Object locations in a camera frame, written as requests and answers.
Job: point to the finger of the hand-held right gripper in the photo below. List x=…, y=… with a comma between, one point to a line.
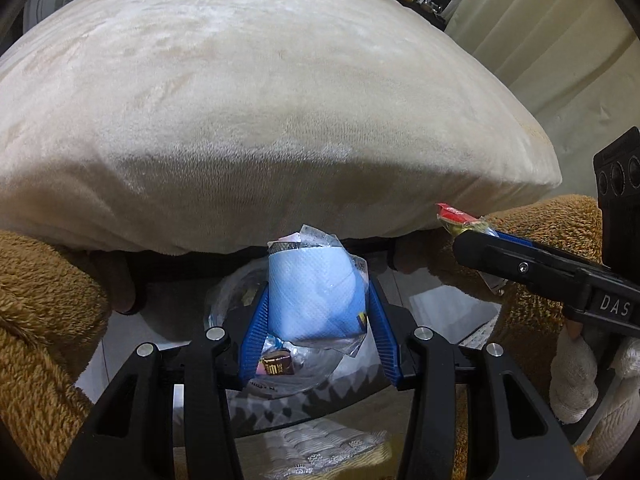
x=500, y=255
x=515, y=240

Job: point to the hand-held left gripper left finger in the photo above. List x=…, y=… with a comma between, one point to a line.
x=252, y=335

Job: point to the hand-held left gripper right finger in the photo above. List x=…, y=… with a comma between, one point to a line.
x=385, y=335

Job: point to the brown snack wrapper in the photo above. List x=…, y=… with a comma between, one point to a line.
x=277, y=362

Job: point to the green candy wrapper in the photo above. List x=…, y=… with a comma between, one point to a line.
x=452, y=216

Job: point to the clear bag with blue print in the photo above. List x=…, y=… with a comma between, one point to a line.
x=300, y=380

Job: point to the person's right hand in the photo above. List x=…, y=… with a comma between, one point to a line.
x=573, y=331

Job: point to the white quilted cloth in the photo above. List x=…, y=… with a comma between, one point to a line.
x=310, y=445

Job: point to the cream curtain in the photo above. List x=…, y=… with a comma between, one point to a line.
x=550, y=60

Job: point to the brown fleece pants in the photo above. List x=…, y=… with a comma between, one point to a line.
x=40, y=310

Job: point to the bed with beige blanket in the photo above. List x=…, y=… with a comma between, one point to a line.
x=250, y=110

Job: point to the group of small bottles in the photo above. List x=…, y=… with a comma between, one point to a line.
x=429, y=1

